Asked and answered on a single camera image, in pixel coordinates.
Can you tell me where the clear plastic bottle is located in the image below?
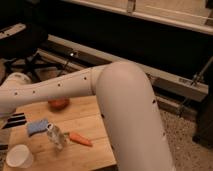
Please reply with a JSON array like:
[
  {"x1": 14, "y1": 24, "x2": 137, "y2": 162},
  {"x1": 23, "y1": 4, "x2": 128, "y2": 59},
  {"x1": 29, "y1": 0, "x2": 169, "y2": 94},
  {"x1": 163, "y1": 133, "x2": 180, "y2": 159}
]
[{"x1": 46, "y1": 123, "x2": 66, "y2": 150}]

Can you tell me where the white ceramic cup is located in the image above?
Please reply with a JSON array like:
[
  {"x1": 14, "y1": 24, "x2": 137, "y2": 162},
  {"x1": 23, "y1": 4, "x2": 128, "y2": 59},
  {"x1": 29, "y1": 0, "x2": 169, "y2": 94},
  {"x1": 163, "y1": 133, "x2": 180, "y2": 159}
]
[{"x1": 6, "y1": 144, "x2": 34, "y2": 168}]

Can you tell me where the black eraser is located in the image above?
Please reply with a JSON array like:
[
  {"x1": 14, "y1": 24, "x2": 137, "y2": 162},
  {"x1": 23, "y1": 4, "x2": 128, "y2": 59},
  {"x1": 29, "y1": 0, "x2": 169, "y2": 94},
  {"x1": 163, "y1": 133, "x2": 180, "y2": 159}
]
[{"x1": 3, "y1": 113, "x2": 26, "y2": 129}]

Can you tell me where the orange toy carrot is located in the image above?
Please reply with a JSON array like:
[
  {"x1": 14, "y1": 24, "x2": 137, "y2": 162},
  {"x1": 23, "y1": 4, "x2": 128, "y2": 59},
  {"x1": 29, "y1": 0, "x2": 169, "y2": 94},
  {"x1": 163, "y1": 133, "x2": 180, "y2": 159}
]
[{"x1": 65, "y1": 132, "x2": 93, "y2": 147}]

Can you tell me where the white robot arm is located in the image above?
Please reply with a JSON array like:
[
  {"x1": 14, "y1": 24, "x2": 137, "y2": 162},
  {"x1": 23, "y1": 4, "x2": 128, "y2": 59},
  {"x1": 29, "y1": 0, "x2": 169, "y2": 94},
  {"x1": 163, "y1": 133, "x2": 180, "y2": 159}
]
[{"x1": 0, "y1": 61, "x2": 176, "y2": 171}]

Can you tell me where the red bowl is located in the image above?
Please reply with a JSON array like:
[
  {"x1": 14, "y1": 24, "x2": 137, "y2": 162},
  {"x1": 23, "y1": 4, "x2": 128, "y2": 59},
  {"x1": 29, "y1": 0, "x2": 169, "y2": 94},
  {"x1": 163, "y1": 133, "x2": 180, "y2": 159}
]
[{"x1": 48, "y1": 98, "x2": 70, "y2": 110}]

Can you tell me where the black office chair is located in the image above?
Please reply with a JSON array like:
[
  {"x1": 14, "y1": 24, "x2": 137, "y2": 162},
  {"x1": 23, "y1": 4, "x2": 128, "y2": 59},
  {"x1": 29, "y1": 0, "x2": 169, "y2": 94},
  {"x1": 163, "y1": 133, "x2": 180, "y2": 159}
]
[{"x1": 0, "y1": 23, "x2": 62, "y2": 81}]

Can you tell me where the metal floor rail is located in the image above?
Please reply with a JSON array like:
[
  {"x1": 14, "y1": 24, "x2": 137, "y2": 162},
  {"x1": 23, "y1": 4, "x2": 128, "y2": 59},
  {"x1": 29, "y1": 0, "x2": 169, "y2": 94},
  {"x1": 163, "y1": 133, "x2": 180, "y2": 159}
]
[{"x1": 36, "y1": 34, "x2": 210, "y2": 121}]

